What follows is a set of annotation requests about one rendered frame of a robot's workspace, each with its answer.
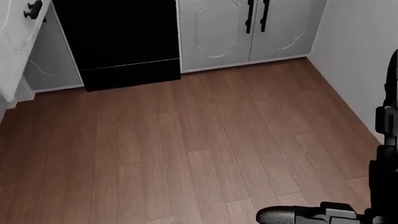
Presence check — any black three-finger right hand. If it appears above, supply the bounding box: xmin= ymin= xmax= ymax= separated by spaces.
xmin=256 ymin=48 xmax=398 ymax=224

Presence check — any grey ornate cabinet door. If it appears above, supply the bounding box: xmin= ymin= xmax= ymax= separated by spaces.
xmin=177 ymin=0 xmax=253 ymax=72
xmin=249 ymin=0 xmax=328 ymax=62

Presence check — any white cabinet base plinth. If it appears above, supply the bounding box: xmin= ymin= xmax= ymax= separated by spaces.
xmin=181 ymin=54 xmax=309 ymax=74

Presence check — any black dishwasher front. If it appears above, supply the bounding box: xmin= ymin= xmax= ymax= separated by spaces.
xmin=50 ymin=0 xmax=182 ymax=93

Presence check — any grey cabinet door beside dishwasher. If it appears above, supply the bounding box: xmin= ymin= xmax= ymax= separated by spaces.
xmin=24 ymin=8 xmax=85 ymax=91

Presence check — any white open cabinet door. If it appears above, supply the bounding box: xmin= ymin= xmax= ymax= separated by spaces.
xmin=0 ymin=0 xmax=53 ymax=104

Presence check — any black long door handle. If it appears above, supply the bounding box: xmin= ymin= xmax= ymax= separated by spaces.
xmin=245 ymin=0 xmax=256 ymax=35
xmin=260 ymin=0 xmax=271 ymax=33

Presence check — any black drawer handle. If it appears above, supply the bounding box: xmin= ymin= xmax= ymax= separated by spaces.
xmin=22 ymin=0 xmax=44 ymax=20

